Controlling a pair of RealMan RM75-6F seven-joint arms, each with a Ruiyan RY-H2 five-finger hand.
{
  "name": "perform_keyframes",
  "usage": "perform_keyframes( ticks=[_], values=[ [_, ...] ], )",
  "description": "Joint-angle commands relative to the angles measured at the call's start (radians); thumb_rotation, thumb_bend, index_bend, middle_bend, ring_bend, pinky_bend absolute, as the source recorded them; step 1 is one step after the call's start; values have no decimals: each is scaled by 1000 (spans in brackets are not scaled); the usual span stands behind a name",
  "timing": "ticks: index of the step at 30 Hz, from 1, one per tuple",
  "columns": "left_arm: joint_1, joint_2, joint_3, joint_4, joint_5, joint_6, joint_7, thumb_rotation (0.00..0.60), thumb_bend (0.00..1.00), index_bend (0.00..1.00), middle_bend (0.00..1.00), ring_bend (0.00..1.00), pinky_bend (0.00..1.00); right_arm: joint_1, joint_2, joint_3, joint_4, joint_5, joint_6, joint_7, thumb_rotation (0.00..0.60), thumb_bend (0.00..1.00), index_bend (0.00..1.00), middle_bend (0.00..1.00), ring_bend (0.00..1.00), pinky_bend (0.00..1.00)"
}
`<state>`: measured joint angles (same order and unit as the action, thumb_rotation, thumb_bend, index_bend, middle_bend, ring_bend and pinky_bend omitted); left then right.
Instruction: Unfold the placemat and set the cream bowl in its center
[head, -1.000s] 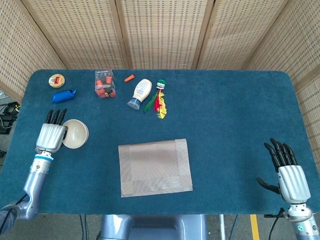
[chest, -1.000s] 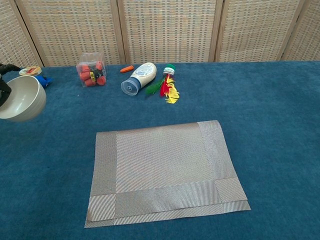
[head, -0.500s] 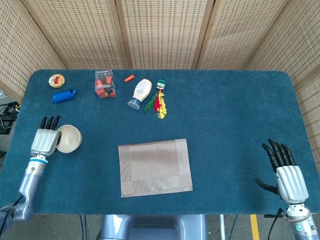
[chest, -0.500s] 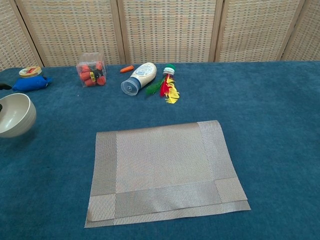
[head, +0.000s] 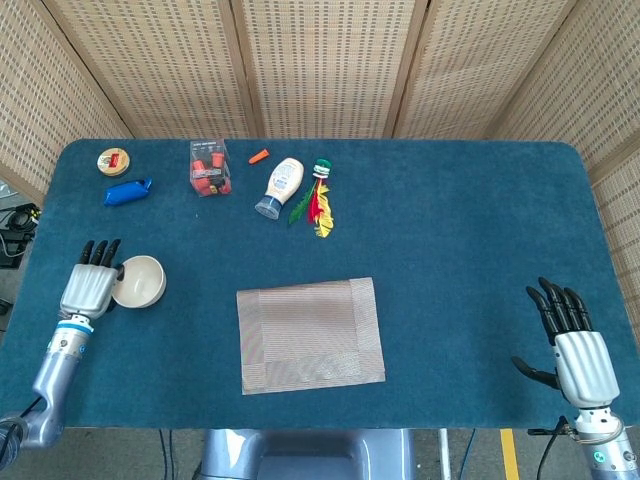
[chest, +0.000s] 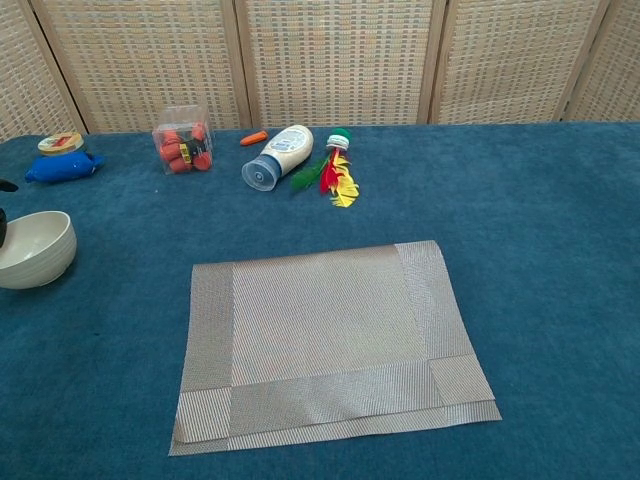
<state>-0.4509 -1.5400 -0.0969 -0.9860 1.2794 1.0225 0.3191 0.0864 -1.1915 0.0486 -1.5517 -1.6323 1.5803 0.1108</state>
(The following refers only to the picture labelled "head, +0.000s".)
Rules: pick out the brown woven placemat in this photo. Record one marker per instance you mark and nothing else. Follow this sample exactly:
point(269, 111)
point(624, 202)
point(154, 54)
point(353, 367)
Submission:
point(330, 340)

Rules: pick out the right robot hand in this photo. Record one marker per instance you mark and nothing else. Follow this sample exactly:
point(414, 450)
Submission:
point(586, 367)

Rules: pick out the colourful feather shuttlecock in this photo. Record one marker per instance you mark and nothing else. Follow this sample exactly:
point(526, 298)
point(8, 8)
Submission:
point(322, 200)

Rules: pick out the small orange piece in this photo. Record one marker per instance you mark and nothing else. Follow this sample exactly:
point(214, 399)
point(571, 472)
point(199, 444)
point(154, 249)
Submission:
point(259, 156)

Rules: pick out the blue grey robot torso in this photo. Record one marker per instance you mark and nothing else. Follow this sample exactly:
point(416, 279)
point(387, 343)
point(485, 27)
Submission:
point(300, 455)

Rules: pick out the white squeeze sauce bottle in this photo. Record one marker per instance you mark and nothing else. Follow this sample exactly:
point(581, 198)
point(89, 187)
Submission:
point(285, 182)

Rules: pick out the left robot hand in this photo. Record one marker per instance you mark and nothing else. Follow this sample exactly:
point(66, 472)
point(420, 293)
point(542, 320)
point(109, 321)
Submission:
point(87, 290)

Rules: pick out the white bowl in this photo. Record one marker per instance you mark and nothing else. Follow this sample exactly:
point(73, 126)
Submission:
point(142, 285)

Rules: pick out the woven bamboo folding screen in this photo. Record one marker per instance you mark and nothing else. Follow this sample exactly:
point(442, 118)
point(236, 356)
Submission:
point(325, 65)

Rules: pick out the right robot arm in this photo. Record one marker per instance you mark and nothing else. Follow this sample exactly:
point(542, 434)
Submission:
point(602, 450)

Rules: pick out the blue pouch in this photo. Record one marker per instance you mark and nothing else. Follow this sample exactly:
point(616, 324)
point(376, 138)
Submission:
point(125, 192)

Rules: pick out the white table leg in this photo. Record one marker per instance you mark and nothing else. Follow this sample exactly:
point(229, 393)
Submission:
point(444, 455)

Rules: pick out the round tin with red label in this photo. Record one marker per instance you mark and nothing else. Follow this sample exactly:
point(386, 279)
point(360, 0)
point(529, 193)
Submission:
point(114, 162)

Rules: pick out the blue carpet table cover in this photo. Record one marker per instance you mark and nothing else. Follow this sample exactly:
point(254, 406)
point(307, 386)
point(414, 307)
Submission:
point(450, 250)

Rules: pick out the clear box with orange items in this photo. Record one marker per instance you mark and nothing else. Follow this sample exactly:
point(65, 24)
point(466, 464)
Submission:
point(210, 172)

